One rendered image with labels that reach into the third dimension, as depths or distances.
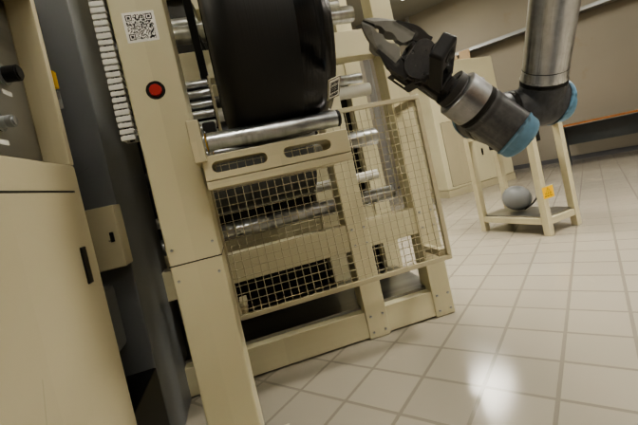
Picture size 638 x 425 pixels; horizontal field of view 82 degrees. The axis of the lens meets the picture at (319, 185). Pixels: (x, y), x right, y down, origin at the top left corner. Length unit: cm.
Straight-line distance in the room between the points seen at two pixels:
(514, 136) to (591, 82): 736
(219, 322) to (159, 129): 51
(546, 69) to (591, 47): 728
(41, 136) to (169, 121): 26
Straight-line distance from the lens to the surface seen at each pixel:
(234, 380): 110
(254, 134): 92
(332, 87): 95
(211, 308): 103
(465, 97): 71
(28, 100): 98
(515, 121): 75
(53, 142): 95
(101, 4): 114
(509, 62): 825
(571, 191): 320
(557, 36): 86
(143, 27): 109
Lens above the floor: 77
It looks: 2 degrees down
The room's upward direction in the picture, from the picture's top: 12 degrees counter-clockwise
